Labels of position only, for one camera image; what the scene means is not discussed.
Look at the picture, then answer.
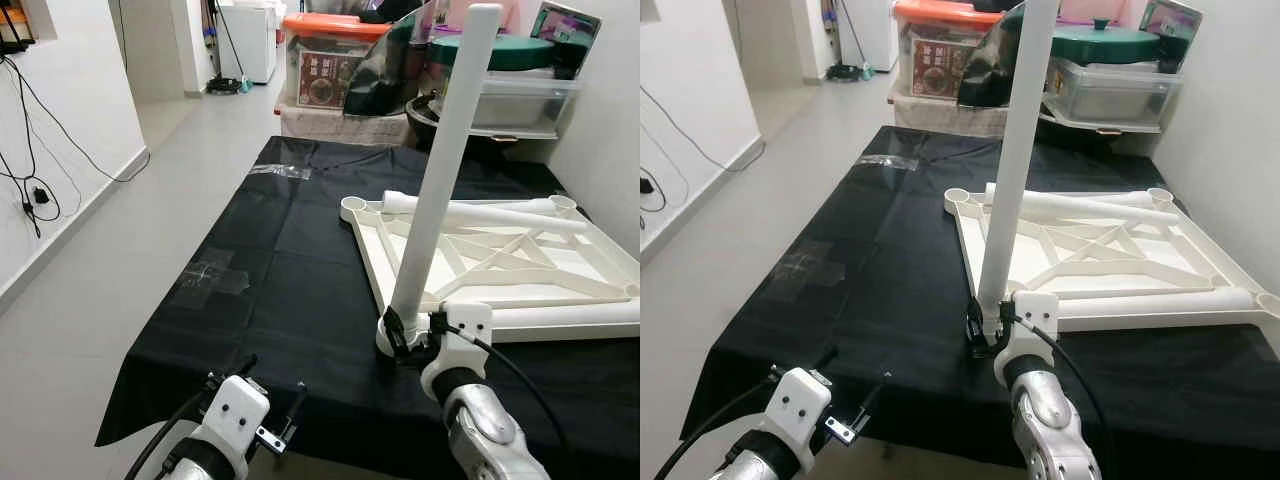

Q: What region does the black tablecloth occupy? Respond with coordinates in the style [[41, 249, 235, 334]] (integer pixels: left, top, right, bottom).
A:
[[680, 125, 1280, 472], [95, 135, 641, 472]]

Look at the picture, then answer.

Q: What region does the green round pot lid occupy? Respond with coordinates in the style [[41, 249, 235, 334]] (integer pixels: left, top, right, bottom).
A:
[[430, 35, 557, 74], [1050, 18, 1164, 64]]

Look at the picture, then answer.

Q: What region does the white plastic children table top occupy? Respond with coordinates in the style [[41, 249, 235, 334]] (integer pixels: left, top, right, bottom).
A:
[[340, 193, 641, 356], [943, 185, 1280, 336]]

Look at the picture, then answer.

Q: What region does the black round pan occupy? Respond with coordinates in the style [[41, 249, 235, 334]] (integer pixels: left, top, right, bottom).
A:
[[405, 95, 501, 152]]

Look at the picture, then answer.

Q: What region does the white cabinet appliance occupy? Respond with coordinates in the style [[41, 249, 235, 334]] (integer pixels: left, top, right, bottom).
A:
[[215, 0, 280, 87], [840, 0, 900, 74]]

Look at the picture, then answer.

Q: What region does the clear plastic storage box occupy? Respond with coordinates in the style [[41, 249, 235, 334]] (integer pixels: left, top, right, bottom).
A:
[[440, 68, 582, 137], [1045, 58, 1187, 134]]

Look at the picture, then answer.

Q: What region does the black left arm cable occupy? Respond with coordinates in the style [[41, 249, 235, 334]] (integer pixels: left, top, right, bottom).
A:
[[122, 375, 216, 480], [652, 368, 783, 480]]

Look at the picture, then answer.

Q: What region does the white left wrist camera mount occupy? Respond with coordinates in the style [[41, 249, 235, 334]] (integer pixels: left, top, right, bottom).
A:
[[770, 367, 834, 467], [195, 375, 272, 472]]

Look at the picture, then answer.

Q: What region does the beige patterned cloth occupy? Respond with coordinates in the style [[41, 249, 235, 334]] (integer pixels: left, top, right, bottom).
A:
[[888, 88, 1012, 137], [275, 100, 422, 147]]

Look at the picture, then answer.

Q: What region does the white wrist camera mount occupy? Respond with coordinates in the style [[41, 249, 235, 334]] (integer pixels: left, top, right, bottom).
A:
[[770, 367, 834, 467], [420, 300, 495, 397], [995, 290, 1060, 387], [195, 375, 272, 472]]

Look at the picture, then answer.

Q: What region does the black wall cable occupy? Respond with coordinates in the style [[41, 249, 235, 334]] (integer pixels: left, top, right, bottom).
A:
[[0, 55, 63, 238], [10, 60, 153, 184], [640, 85, 768, 173], [640, 165, 667, 216]]

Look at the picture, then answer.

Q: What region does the grey framed picture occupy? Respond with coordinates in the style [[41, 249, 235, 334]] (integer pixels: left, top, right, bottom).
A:
[[530, 2, 604, 80], [1140, 0, 1204, 74]]

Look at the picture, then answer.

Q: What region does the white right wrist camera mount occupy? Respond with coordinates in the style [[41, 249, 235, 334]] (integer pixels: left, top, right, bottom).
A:
[[995, 290, 1060, 387], [420, 300, 495, 397]]

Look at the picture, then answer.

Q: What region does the clear tape patch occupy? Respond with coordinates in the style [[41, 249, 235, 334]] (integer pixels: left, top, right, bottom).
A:
[[785, 240, 850, 292], [172, 250, 252, 307]]

